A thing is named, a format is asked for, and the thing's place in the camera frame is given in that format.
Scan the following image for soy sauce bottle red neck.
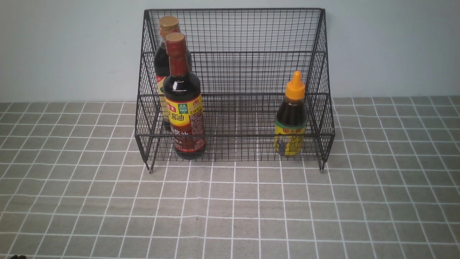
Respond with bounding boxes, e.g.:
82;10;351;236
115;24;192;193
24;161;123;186
163;32;207;160

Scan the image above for oyster sauce bottle orange cap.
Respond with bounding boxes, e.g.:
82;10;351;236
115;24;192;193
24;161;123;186
274;71;308;157

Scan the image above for vinegar bottle gold cap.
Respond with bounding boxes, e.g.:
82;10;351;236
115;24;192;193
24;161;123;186
154;16;180;131

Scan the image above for grey checked tablecloth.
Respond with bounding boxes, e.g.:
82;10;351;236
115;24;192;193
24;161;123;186
0;96;460;259

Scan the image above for black wire mesh shelf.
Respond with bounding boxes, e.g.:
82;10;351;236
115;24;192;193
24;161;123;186
135;7;335;173

